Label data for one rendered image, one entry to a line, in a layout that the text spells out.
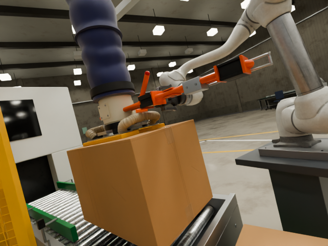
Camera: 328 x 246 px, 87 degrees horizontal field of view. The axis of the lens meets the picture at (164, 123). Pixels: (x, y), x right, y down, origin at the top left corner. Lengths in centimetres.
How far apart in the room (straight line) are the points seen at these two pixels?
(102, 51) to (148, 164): 57
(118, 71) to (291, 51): 80
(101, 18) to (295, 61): 91
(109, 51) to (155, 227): 76
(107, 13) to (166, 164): 76
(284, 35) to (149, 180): 86
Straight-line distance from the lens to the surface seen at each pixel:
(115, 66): 90
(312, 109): 101
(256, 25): 117
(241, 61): 55
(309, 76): 103
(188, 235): 97
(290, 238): 94
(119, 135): 72
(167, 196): 68
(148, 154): 61
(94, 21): 98
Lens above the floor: 111
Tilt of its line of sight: 1 degrees down
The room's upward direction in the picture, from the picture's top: 14 degrees counter-clockwise
